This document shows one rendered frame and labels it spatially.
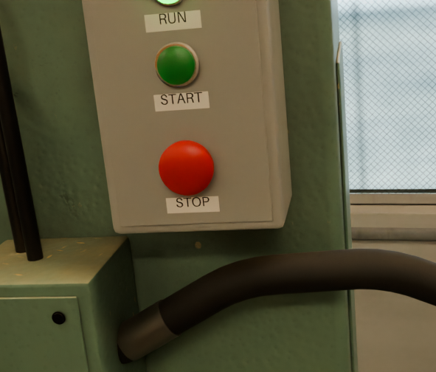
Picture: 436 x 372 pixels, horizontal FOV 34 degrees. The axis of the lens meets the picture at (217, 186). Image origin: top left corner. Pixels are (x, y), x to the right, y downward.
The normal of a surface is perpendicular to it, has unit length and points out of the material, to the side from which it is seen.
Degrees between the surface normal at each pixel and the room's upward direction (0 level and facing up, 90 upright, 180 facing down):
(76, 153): 90
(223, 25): 90
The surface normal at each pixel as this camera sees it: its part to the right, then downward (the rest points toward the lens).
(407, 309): -0.31, 0.28
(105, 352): 0.98, -0.04
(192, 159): -0.08, 0.15
